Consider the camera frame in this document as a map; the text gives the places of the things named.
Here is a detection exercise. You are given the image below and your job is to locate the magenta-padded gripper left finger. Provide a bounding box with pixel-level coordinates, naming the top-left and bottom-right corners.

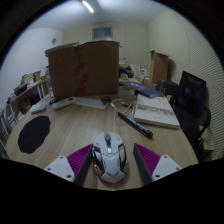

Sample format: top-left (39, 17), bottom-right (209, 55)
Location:
top-left (44, 143), bottom-right (94, 187)

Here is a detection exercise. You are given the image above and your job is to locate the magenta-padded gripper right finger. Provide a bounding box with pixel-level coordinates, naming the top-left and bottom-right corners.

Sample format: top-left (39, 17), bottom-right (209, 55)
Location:
top-left (133, 143), bottom-right (183, 186)

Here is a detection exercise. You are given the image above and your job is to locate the white and silver computer mouse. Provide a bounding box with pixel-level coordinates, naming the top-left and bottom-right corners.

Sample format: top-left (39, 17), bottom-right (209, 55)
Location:
top-left (91, 132), bottom-right (129, 184)

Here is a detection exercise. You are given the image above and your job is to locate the dark cloud-shaped mouse pad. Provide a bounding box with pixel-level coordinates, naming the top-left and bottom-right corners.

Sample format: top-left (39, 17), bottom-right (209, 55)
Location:
top-left (17, 115), bottom-right (52, 155)

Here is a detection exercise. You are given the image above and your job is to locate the black marker pen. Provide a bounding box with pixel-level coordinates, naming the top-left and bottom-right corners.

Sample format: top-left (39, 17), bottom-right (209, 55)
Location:
top-left (117, 111), bottom-right (154, 139)

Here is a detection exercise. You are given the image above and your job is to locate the white hardcover book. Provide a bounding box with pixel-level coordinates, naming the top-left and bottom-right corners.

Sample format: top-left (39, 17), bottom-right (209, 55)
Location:
top-left (133, 93), bottom-right (181, 130)

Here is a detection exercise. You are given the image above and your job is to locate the black office chair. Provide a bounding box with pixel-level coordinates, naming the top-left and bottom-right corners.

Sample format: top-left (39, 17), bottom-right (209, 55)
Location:
top-left (159, 79), bottom-right (213, 162)

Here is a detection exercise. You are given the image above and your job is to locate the white paper sheet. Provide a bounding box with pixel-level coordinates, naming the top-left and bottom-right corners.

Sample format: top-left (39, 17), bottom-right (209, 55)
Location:
top-left (74, 96), bottom-right (108, 110)

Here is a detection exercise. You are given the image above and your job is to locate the small black gadget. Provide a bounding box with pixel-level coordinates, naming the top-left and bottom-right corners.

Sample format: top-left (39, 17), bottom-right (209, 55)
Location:
top-left (101, 96), bottom-right (113, 106)

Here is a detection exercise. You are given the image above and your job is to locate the flat white slim device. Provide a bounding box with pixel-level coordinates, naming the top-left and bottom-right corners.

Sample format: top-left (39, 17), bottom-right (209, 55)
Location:
top-left (28, 99), bottom-right (48, 114)

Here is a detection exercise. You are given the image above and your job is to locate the blue book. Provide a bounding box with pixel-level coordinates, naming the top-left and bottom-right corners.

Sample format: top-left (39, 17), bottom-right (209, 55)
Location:
top-left (119, 80), bottom-right (165, 99)

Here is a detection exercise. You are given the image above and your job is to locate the low bookshelf with books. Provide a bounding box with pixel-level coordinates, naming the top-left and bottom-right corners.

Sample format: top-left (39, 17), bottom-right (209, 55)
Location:
top-left (0, 106), bottom-right (12, 159)

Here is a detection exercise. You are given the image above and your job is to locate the wooden side desk with clutter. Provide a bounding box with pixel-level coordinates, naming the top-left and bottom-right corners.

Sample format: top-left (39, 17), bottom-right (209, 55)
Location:
top-left (6, 68), bottom-right (52, 116)

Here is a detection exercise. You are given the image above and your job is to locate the black bag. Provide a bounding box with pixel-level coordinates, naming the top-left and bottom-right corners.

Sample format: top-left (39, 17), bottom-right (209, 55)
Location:
top-left (119, 65), bottom-right (135, 80)

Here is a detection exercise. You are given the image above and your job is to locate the large brown cardboard box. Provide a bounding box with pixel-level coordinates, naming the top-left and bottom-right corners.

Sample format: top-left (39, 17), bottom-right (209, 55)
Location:
top-left (44, 40), bottom-right (120, 101)

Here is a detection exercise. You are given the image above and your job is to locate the small open cardboard box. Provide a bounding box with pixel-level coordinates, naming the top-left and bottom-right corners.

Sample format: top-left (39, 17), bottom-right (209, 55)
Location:
top-left (146, 49), bottom-right (170, 85)

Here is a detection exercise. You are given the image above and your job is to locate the ceiling tube light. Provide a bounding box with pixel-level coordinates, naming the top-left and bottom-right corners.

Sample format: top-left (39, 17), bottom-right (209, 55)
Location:
top-left (81, 0), bottom-right (95, 14)

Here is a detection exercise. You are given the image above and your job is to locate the white cable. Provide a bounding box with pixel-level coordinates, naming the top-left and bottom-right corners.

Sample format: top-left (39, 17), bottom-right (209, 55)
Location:
top-left (109, 98), bottom-right (136, 118)

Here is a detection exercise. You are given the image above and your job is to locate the wall ventilation window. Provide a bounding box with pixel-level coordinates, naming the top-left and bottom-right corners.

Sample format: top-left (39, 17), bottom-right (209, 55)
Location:
top-left (92, 26), bottom-right (114, 42)

